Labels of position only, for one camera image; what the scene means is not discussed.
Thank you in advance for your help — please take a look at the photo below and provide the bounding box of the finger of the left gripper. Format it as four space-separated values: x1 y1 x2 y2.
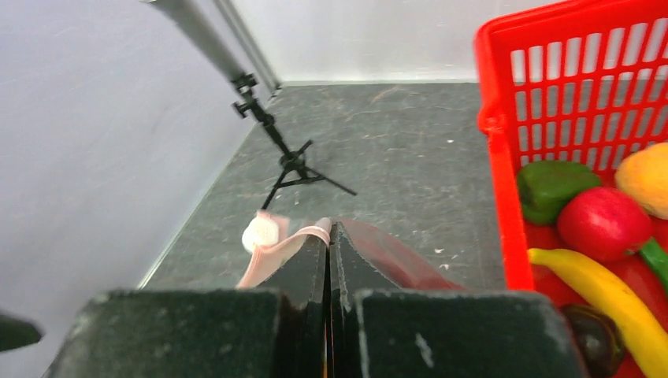
0 313 42 352

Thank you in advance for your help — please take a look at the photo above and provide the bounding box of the clear zip top bag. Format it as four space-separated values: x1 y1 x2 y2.
236 209 463 291

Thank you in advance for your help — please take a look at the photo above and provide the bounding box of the microphone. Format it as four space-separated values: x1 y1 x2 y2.
148 0 358 210

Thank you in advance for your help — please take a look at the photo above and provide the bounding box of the red plastic shopping basket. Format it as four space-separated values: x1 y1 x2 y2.
473 0 668 378

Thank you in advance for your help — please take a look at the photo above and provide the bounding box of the yellow toy banana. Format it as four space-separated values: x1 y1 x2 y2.
528 248 667 377

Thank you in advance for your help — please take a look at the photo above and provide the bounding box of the dark toy plum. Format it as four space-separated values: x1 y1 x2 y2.
559 304 627 377

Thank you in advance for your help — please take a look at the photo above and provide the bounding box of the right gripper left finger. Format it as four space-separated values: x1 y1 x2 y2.
46 236 328 377

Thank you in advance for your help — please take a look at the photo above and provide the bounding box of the red toy apple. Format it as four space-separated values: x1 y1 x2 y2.
556 187 653 262

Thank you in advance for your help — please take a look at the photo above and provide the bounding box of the orange toy fruit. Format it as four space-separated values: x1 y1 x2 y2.
614 142 667 220

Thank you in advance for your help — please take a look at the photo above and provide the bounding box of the green chili pepper toy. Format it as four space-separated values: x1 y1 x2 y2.
639 238 668 293

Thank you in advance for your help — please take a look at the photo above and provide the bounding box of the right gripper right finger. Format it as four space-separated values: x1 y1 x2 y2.
329 221 587 377

